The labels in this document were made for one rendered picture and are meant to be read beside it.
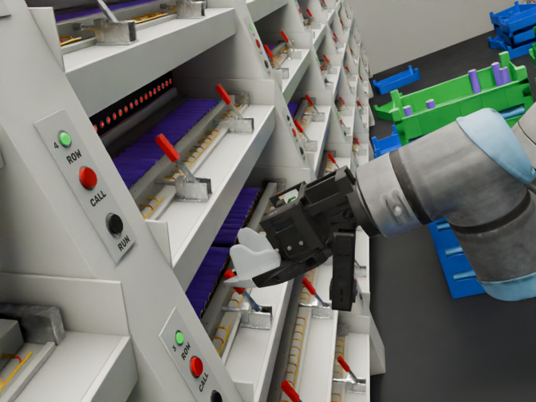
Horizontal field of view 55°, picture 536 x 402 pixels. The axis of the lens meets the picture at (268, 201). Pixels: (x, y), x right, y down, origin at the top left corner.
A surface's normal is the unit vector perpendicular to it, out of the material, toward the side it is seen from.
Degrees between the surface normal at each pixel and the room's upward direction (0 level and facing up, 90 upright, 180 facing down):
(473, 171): 81
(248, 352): 21
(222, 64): 90
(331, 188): 90
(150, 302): 90
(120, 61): 111
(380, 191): 56
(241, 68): 90
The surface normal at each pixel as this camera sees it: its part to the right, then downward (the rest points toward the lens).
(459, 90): -0.21, 0.44
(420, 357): -0.39, -0.86
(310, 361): -0.03, -0.90
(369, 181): -0.51, -0.37
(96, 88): 0.98, 0.05
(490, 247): -0.45, 0.57
